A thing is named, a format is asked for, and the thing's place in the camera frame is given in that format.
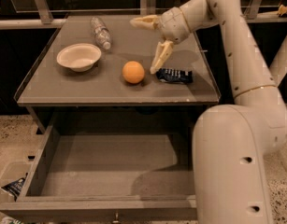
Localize yellow object on railing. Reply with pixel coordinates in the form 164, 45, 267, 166
277, 5, 287, 17

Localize white paper bowl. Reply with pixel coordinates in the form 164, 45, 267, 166
56, 43, 101, 72

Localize white diagonal post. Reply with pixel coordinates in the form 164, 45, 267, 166
269, 36, 287, 86

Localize open grey top drawer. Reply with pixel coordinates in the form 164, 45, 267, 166
0, 124, 197, 222

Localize grey cabinet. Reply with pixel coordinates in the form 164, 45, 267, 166
15, 15, 220, 130

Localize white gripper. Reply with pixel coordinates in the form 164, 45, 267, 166
130, 7, 191, 74

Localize clear plastic water bottle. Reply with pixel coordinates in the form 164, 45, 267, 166
90, 17, 112, 50

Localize metal railing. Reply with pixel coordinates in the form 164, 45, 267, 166
0, 0, 287, 31

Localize metal drawer knob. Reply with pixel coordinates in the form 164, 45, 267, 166
112, 212, 121, 224

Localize orange fruit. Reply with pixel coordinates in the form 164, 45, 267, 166
122, 61, 145, 84

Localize clear plastic bin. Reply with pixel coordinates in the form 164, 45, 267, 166
0, 161, 35, 224

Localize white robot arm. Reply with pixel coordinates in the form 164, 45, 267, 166
131, 0, 287, 224

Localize blue packet in bin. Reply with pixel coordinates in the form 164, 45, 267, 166
0, 174, 27, 201

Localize dark blue snack packet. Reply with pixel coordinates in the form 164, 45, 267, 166
156, 68, 193, 84

